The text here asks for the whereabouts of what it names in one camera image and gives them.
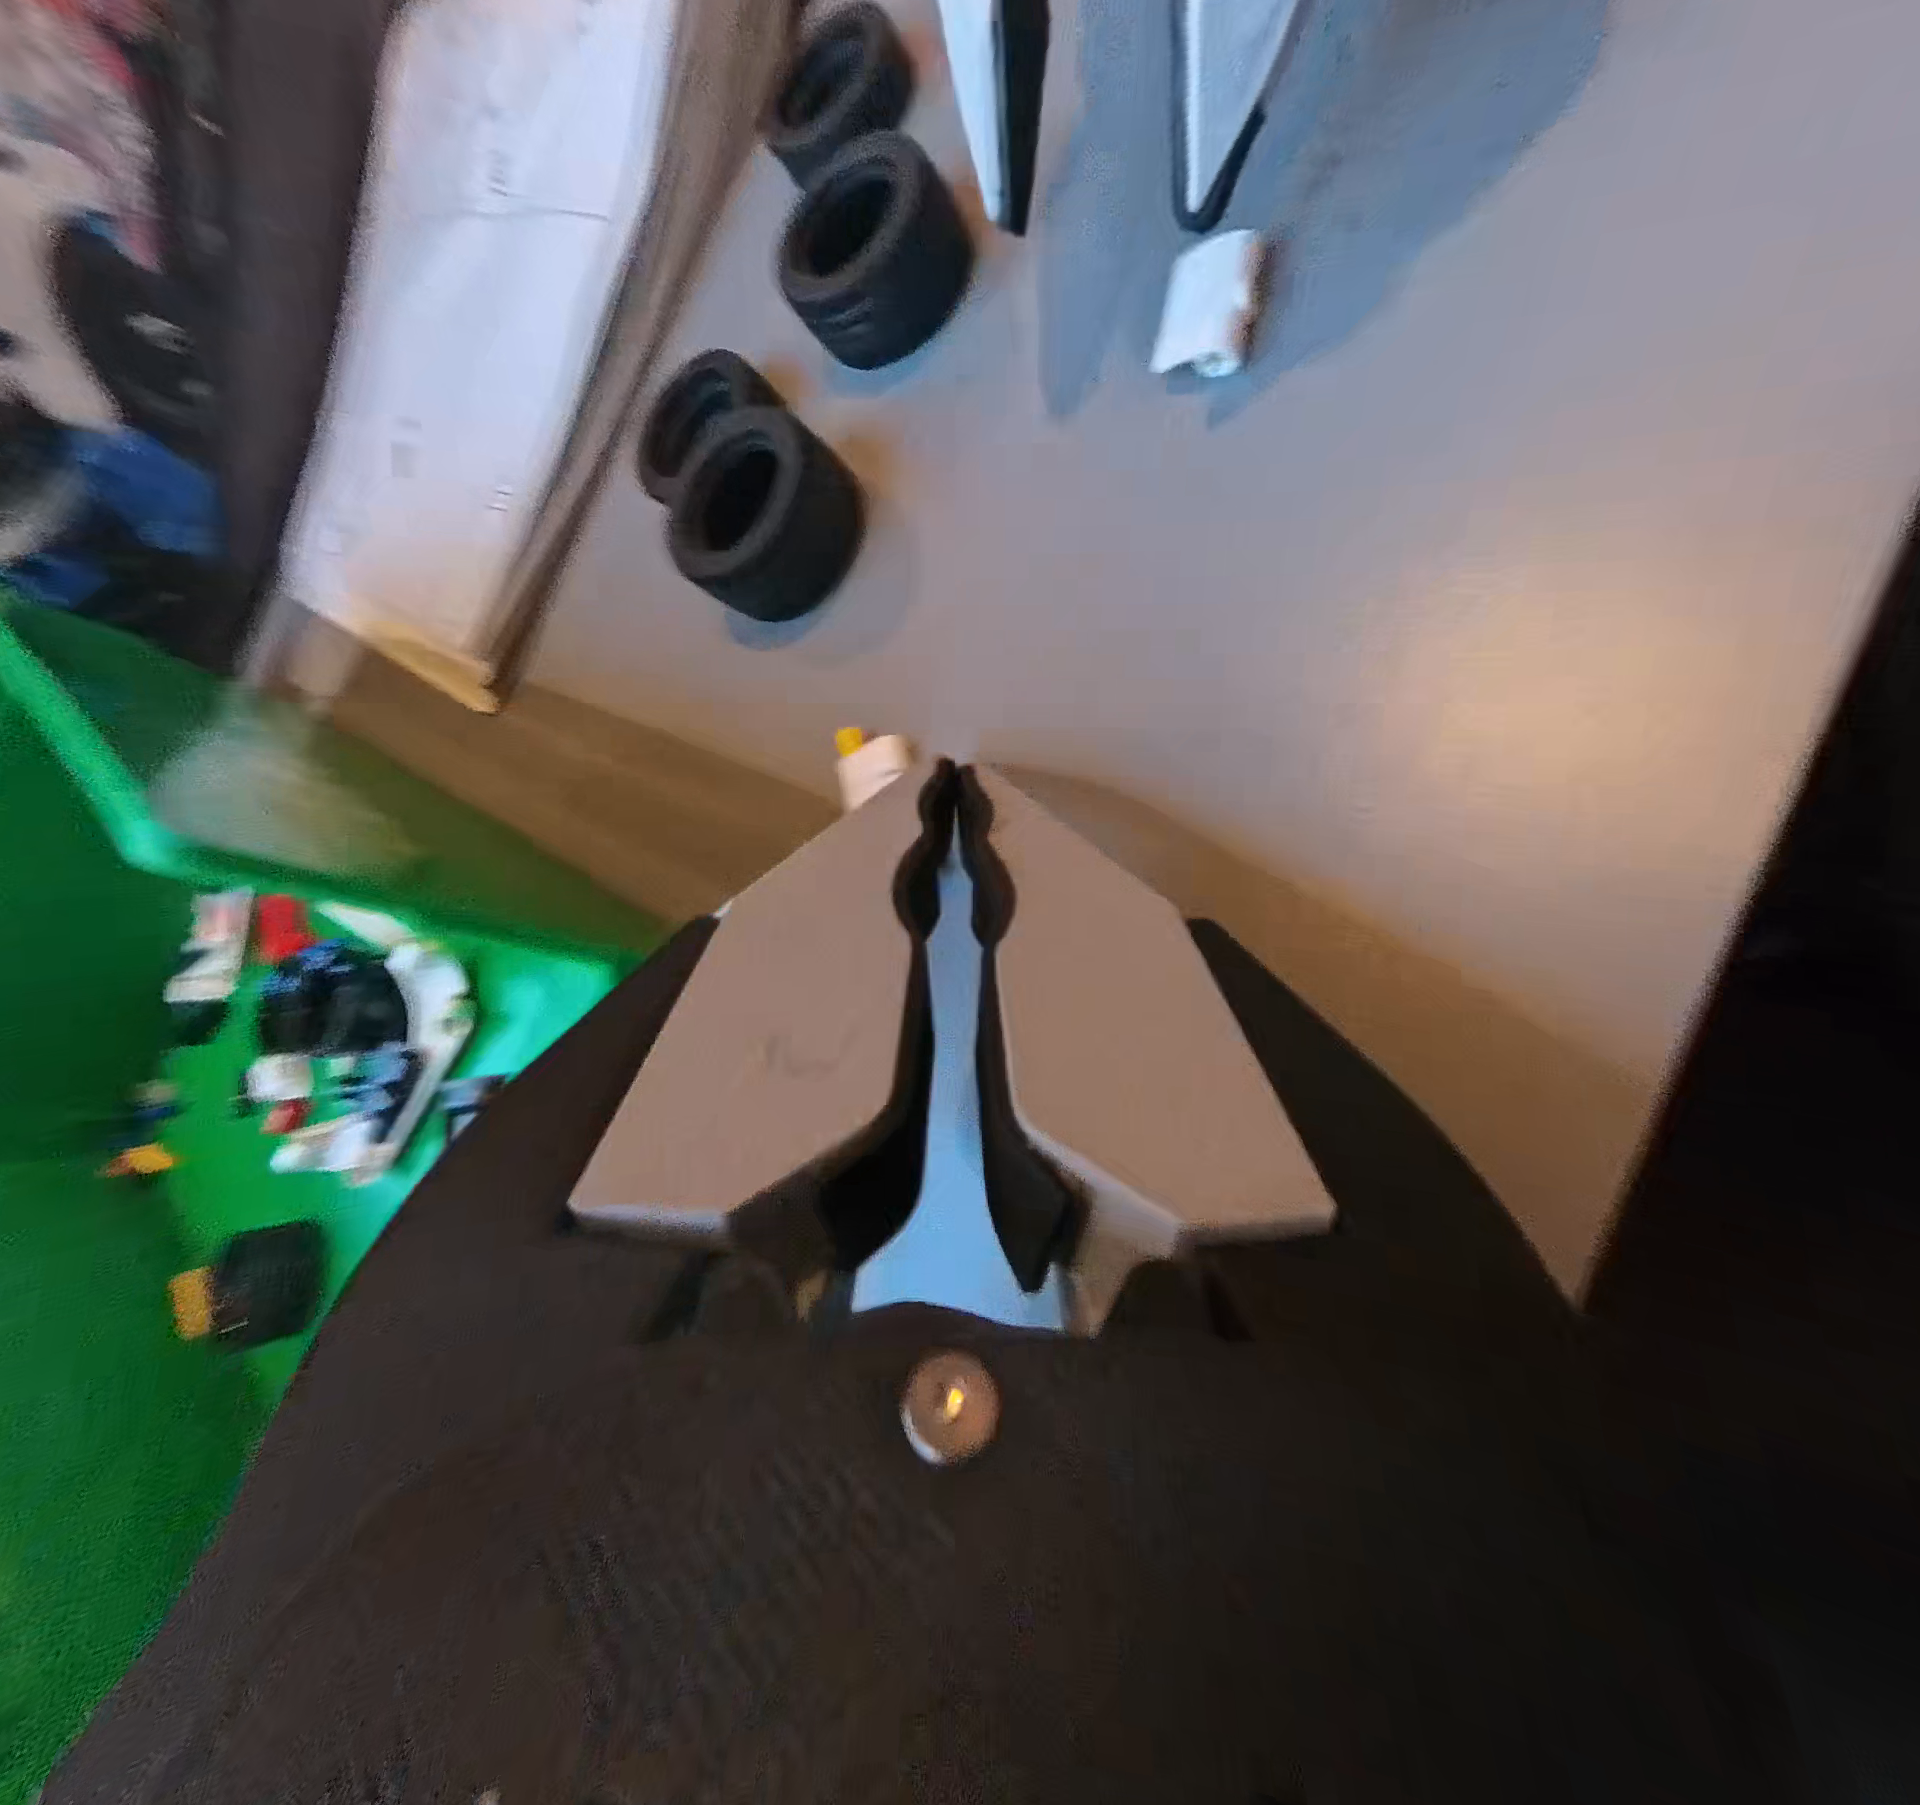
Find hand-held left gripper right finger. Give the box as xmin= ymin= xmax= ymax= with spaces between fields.
xmin=958 ymin=761 xmax=1341 ymax=1336

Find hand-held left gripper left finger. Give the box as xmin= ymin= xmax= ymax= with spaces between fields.
xmin=565 ymin=758 xmax=958 ymax=1275

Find white instruction booklet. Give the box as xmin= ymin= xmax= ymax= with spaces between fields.
xmin=240 ymin=0 xmax=845 ymax=715

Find green box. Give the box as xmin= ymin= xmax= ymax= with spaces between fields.
xmin=0 ymin=605 xmax=671 ymax=1805

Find grey desk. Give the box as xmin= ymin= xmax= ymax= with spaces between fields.
xmin=322 ymin=0 xmax=1920 ymax=1304

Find black toy tyre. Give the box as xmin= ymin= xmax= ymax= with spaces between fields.
xmin=669 ymin=405 xmax=869 ymax=627
xmin=765 ymin=0 xmax=917 ymax=187
xmin=778 ymin=132 xmax=973 ymax=371
xmin=637 ymin=350 xmax=783 ymax=502

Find pile of loose brick parts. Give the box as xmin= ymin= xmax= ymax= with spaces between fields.
xmin=99 ymin=888 xmax=516 ymax=1355

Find person's black pants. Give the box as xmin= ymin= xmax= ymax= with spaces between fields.
xmin=1583 ymin=494 xmax=1920 ymax=1805

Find dark cardboard box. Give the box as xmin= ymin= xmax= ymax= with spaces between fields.
xmin=0 ymin=0 xmax=443 ymax=675

